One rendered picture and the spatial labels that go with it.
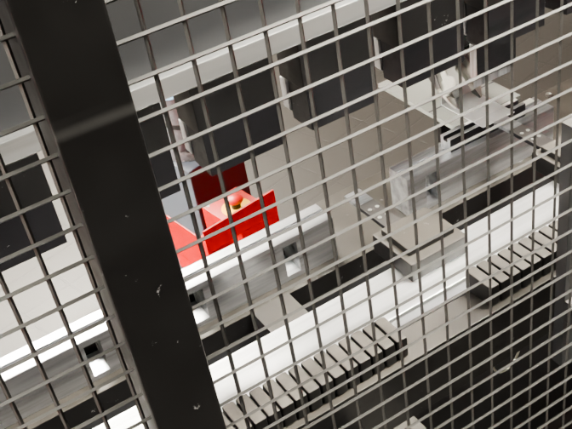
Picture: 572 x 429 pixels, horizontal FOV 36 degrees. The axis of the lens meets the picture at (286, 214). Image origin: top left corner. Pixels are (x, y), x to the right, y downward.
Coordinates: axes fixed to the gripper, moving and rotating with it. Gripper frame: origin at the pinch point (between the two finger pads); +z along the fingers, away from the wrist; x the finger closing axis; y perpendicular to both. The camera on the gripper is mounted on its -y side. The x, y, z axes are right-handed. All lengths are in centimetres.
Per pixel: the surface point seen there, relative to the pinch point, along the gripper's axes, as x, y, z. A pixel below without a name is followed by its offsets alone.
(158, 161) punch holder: -72, 25, -10
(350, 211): -31.7, -8.0, 10.4
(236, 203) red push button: -45, -35, -3
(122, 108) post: -94, 113, -1
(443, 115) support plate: -6.5, 0.4, 1.3
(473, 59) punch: -3.9, 15.1, -5.2
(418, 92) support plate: -4.2, -8.3, -6.2
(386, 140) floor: 66, -166, -9
